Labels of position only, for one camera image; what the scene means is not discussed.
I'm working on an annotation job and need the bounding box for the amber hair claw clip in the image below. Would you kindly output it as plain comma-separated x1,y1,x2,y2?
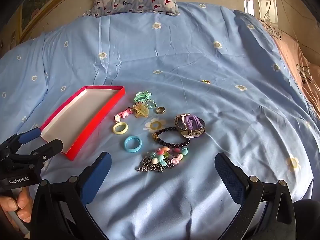
132,102,151,119

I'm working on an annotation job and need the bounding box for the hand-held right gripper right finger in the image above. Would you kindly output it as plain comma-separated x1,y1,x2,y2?
214,152,297,240

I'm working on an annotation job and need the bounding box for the red shallow cardboard box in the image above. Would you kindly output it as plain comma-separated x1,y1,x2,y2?
39,85,126,161

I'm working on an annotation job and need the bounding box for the blue plastic ring bangle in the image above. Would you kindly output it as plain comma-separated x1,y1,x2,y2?
124,135,143,154

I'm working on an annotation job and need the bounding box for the wooden headboard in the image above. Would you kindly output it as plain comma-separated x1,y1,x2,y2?
0,0,102,53

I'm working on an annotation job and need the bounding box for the dark gold bracelet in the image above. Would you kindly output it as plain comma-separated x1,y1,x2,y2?
174,113,207,139

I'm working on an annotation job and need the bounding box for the purple hair tie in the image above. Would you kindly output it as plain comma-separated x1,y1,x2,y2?
183,115,201,131

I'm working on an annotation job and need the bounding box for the pink hair clip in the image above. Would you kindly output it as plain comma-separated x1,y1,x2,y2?
114,107,133,123

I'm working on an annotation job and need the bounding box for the green hair tie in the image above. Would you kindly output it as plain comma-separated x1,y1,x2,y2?
134,90,152,103

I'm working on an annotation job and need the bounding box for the blue floral bedsheet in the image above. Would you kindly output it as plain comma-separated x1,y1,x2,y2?
0,1,316,240

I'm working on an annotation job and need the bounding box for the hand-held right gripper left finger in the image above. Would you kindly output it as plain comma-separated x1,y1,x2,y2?
30,152,112,240

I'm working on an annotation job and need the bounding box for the pink printed bedsheet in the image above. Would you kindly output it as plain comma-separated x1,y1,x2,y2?
257,17,320,120

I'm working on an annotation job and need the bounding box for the person's left hand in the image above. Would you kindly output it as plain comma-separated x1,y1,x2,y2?
0,187,34,232

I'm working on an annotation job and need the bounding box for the colourful bead chain necklace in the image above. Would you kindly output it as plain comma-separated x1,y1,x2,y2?
136,147,189,173

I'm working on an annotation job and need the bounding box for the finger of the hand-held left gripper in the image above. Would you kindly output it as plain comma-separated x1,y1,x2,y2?
0,127,42,152
31,139,64,162

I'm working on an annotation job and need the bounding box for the black beaded bracelet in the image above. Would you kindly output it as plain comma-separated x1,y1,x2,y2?
153,127,191,148

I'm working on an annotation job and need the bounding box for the yellow plastic ring bangle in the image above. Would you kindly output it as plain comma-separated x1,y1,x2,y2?
112,121,129,135

